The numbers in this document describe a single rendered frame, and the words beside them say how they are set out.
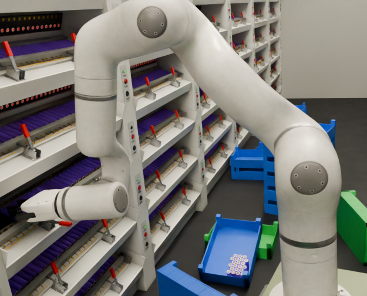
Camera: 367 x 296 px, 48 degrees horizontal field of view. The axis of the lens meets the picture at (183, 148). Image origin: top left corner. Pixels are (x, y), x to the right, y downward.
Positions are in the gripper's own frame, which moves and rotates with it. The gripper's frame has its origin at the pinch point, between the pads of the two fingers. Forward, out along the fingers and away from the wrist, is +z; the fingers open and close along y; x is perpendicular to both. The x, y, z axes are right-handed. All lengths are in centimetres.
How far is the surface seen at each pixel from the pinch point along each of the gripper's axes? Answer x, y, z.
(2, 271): 8.3, 15.9, -5.7
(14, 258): 8.0, 11.1, -5.0
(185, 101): -1, -116, -4
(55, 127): -16.2, -18.8, -3.5
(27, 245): 7.8, 5.8, -4.6
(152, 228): 45, -70, 7
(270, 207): 62, -120, -35
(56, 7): -48, -22, -14
